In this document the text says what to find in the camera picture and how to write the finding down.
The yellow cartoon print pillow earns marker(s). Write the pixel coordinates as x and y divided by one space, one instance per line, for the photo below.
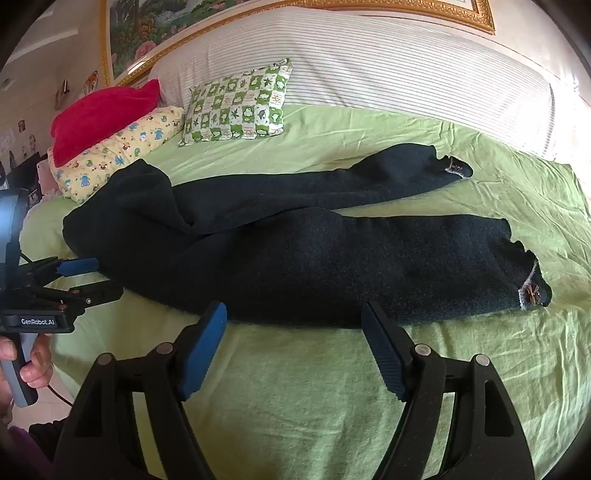
111 157

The red plush pillow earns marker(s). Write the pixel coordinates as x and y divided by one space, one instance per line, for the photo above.
99 117

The gold framed landscape painting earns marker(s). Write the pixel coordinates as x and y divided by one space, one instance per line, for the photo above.
147 32

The green checked frog pillow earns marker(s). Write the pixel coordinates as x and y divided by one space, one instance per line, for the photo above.
235 104

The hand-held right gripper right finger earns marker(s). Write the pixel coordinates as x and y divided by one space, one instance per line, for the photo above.
383 353

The dark knit pants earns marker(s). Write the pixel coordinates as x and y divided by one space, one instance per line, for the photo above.
286 258

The person's left hand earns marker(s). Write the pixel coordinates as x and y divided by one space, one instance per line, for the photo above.
40 364

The white striped headboard cushion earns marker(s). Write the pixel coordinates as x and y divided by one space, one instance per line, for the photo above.
392 64

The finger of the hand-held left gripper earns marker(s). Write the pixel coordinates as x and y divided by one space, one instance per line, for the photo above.
81 266
99 293

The purple garment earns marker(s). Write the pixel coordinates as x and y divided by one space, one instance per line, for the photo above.
23 454

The green bed sheet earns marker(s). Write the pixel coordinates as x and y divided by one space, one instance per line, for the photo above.
314 406

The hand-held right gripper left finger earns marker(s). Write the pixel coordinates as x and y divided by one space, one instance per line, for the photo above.
203 353

